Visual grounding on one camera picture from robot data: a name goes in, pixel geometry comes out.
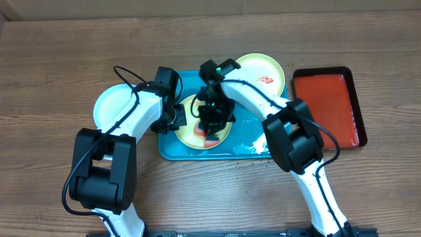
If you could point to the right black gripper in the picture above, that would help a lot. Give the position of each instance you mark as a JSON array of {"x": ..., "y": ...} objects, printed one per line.
[{"x": 215, "y": 124}]

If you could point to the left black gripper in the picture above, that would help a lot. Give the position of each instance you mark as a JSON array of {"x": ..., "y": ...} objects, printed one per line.
[{"x": 181, "y": 120}]

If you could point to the yellow-green plate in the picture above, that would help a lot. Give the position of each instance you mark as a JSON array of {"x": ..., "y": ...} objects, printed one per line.
[
  {"x": 264, "y": 70},
  {"x": 186, "y": 133}
]

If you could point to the red sponge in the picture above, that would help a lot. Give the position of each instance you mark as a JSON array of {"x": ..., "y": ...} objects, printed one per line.
[{"x": 207, "y": 141}]

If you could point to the light blue plate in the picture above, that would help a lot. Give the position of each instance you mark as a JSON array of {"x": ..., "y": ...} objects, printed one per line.
[{"x": 110, "y": 103}]

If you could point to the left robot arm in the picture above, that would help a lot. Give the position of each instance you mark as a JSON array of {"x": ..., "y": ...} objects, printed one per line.
[{"x": 103, "y": 178}]

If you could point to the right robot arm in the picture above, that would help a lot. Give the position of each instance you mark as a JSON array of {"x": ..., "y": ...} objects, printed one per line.
[{"x": 293, "y": 138}]

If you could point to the teal plastic tray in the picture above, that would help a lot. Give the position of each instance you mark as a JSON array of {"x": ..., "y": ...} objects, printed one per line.
[{"x": 246, "y": 139}]

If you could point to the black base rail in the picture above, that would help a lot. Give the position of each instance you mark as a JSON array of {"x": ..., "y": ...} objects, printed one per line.
[{"x": 291, "y": 232}]

